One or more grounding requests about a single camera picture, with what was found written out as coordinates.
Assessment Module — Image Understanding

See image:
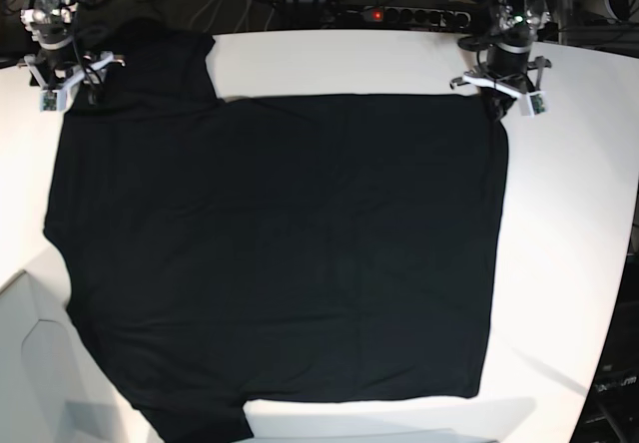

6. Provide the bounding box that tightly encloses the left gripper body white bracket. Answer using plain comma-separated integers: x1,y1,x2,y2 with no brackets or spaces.
450,38,553,118

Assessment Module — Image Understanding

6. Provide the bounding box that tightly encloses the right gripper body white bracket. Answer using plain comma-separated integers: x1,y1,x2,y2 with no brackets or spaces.
17,52,125,112

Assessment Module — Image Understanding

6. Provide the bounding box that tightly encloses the black T-shirt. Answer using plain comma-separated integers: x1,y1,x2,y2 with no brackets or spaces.
44,20,508,442

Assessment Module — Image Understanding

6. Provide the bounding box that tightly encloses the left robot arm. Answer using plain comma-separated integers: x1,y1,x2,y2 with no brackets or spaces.
450,0,552,121

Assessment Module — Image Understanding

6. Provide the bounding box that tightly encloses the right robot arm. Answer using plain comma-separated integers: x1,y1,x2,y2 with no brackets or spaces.
18,0,125,112

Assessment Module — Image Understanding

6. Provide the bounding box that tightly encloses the black power strip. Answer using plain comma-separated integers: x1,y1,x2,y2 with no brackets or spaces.
323,4,475,33

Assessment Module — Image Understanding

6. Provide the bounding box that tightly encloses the grey-white bin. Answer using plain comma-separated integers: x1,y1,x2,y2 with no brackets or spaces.
1,271,160,442

